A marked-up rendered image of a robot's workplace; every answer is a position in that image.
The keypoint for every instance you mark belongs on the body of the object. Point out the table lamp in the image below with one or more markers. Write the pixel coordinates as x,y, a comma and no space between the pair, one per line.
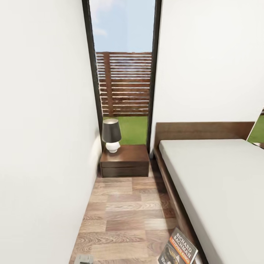
111,134

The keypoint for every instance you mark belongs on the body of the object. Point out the hardback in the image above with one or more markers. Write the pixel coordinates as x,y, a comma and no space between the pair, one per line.
178,250

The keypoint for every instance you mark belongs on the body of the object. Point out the bed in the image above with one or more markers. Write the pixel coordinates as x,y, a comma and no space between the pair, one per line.
215,181

